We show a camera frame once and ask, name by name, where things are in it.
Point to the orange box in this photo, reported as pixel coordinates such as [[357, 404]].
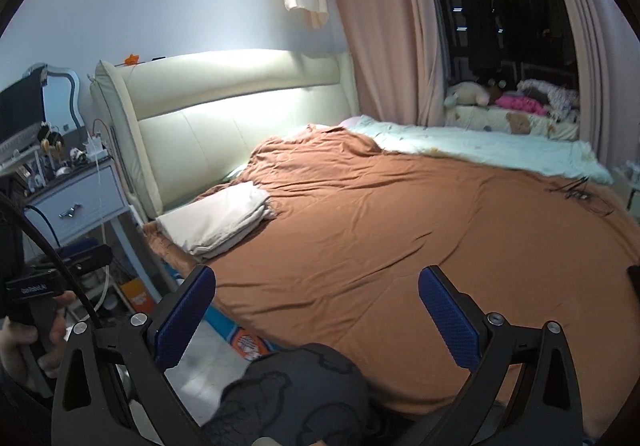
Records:
[[135, 296]]

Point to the hanging dark clothes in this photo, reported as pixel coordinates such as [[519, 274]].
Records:
[[535, 11]]

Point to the small orange toy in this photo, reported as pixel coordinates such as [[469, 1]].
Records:
[[131, 60]]

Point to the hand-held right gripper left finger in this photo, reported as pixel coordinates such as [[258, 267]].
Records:
[[184, 318]]

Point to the beige plush toy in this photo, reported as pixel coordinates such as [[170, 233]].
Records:
[[467, 94]]

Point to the grey bedside drawer left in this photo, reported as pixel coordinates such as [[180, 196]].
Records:
[[80, 206]]

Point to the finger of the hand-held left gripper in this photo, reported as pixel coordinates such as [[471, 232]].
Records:
[[85, 260]]

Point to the dark plush toy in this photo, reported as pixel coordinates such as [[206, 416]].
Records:
[[496, 86]]

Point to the beige jacket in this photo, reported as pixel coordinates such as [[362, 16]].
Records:
[[215, 221]]

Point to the patterned white cloth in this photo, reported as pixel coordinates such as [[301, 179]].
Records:
[[555, 96]]

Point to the pale green quilt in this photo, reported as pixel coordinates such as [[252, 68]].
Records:
[[475, 146]]

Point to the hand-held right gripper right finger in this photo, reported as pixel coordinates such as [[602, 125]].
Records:
[[447, 321]]

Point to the folded black clothes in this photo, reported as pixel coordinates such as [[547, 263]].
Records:
[[634, 276]]

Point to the cream padded headboard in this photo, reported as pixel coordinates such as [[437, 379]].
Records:
[[225, 126]]

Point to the pink cloth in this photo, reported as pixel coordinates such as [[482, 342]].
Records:
[[520, 104]]

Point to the white framed mirror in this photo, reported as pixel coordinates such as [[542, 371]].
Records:
[[60, 86]]

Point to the brown blanket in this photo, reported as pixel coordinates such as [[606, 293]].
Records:
[[400, 226]]

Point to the hanging dark coat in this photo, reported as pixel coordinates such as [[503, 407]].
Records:
[[475, 16]]

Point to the white bedside cabinet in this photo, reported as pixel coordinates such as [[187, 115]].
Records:
[[629, 186]]

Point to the person's left hand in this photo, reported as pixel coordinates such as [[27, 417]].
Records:
[[15, 346]]

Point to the pink curtain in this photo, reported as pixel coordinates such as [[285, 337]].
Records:
[[380, 26], [595, 51]]

